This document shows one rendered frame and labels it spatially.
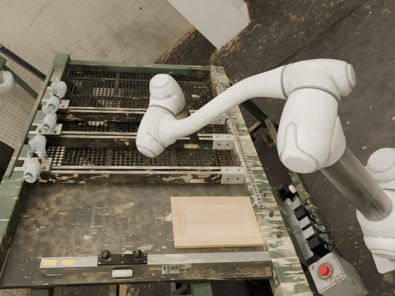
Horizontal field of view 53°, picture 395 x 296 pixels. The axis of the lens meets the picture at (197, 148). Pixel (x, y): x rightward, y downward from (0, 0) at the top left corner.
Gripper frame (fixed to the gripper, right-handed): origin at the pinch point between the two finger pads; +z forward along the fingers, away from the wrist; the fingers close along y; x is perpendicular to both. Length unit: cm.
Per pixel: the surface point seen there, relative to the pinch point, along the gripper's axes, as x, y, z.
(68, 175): 59, 38, 13
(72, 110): 43, 94, 31
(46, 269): 79, -9, -5
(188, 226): 26.7, -17.3, 28.8
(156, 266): 46, -30, 13
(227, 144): -18, 24, 62
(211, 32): -136, 287, 245
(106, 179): 46, 29, 22
